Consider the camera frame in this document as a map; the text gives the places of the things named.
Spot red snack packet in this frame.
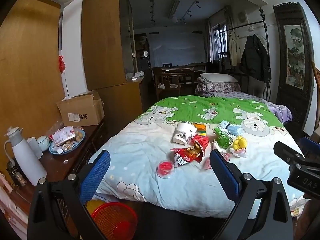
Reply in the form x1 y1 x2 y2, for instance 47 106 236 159
171 145 205 168

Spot pale ceramic lidded cup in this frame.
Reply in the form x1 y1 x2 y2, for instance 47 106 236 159
37 135 51 152

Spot yellow mesh ball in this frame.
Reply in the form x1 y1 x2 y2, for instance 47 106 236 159
233 135 248 150

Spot ceiling track light rail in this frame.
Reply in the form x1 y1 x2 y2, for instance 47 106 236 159
149 0 157 23
180 0 213 24

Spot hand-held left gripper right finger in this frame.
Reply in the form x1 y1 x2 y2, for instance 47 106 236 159
209 149 294 240

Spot ceiling tube lamp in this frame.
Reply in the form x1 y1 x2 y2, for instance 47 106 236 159
169 0 180 18

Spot red jelly cup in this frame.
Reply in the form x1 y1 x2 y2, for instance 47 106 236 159
157 159 175 178

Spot white thermos jug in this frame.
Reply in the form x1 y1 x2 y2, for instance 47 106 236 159
4 126 47 186

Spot red clear plastic wrapper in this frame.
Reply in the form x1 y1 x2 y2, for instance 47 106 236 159
202 152 230 171

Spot small white box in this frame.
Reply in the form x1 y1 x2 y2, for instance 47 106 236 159
26 137 43 160

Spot black metal coat rack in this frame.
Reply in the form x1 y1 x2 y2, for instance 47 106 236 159
219 7 272 100

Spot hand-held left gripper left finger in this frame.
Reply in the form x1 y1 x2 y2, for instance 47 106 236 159
27 150 112 240

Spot wooden table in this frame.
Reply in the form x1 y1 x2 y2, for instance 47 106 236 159
152 65 208 98

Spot pink snack packet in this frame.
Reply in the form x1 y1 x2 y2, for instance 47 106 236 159
49 127 76 145

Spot red mesh basket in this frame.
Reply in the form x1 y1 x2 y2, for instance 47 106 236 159
91 203 138 240

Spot cardboard box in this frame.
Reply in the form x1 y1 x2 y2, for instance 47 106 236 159
56 91 105 128

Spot dark framed painting panel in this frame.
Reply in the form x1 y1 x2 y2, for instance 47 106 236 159
272 2 315 135

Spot yellow plastic container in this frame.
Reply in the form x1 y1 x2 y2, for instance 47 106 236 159
86 199 105 214

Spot orange green box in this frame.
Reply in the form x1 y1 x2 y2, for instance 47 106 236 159
194 124 207 136

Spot dark wooden sideboard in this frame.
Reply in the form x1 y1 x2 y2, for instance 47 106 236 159
0 119 108 240

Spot wooden door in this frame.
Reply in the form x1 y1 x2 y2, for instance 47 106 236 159
0 0 65 180

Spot black jacket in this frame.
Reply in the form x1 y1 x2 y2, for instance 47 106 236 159
239 34 272 82

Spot white crumpled cloths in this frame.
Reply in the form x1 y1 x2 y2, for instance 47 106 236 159
126 71 145 80

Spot white projection screen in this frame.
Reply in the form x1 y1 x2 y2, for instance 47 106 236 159
149 32 208 65

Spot white tissue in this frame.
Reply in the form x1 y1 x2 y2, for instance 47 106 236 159
229 147 248 158

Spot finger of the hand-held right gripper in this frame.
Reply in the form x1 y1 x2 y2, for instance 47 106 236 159
299 136 320 158
274 141 305 166

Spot green snack packet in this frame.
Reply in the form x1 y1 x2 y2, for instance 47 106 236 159
213 127 234 148

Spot blue snack plate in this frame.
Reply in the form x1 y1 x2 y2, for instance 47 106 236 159
49 129 86 155

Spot purple bed sheet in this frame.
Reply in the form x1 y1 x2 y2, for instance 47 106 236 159
225 91 293 123

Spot white pillow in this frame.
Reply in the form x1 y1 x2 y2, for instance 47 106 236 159
200 73 238 83

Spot beige coat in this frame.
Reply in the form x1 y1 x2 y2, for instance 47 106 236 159
228 30 245 67

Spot white paper cup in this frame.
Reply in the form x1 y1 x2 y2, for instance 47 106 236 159
172 122 198 145

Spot white medicine box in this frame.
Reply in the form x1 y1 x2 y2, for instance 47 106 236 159
217 120 234 130

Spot window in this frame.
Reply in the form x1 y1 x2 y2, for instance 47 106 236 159
211 22 228 60

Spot tall wooden wardrobe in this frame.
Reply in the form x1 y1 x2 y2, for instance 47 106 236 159
81 0 143 120

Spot blue face mask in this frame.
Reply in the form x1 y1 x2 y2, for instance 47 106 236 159
226 125 244 137

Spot cartoon print quilt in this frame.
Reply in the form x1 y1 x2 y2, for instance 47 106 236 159
89 95 312 218

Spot red mesh bag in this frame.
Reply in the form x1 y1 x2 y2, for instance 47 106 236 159
191 134 209 147

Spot dark glass jar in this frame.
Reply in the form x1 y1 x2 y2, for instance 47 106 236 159
6 159 27 187

